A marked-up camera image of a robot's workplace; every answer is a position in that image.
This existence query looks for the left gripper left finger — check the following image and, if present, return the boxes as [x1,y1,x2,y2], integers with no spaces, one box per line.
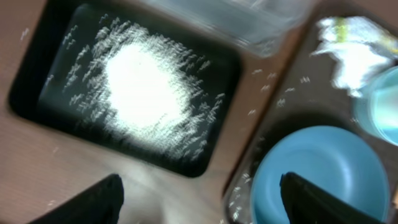
[29,174,124,224]

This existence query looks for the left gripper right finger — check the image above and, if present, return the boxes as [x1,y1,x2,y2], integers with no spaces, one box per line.
[279,172,384,224]

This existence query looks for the dark blue plate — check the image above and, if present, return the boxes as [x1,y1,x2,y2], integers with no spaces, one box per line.
[250,126,390,223]

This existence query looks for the pile of white rice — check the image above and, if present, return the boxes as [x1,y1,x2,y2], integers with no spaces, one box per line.
[43,14,226,162]

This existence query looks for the dark brown serving tray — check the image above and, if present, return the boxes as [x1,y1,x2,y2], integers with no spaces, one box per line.
[224,2,397,224]

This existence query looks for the light blue small bowl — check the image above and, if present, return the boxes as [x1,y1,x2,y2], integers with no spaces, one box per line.
[353,67,397,146]

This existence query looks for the black plastic bin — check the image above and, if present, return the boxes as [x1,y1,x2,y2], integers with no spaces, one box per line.
[9,1,242,178]

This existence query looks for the crumpled white green wrapper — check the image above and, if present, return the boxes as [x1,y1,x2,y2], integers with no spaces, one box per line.
[312,16,397,98]

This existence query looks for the clear plastic bin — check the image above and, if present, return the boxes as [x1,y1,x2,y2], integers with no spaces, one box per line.
[144,0,314,58]

